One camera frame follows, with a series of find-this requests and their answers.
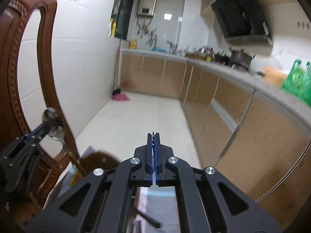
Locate silver metal spoon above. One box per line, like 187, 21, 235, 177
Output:
42, 108, 87, 177

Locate black chopstick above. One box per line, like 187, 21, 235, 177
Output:
135, 208, 162, 229

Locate beige kitchen cabinets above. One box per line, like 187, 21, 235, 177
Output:
119, 49, 310, 232

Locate carved wooden chair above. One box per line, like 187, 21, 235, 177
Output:
0, 0, 81, 224

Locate grey pink striped cloth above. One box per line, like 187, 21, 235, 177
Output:
50, 146, 181, 232

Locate brown wooden utensil holder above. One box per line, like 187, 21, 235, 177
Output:
69, 151, 120, 187

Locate pink dustpan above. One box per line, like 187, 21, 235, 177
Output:
112, 93, 130, 102

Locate broom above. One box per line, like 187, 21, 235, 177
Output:
112, 39, 122, 97

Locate yellow box on counter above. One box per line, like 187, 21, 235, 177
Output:
129, 38, 138, 50

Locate metal cooking pot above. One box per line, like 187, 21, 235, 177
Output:
229, 49, 256, 70

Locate yellow bottle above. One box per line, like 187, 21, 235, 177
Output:
109, 18, 116, 38

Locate white gas water heater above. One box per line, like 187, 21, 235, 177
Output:
136, 0, 156, 17

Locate black range hood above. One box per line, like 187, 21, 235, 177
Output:
211, 0, 273, 46

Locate green plastic bag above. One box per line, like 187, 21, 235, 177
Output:
281, 59, 310, 106

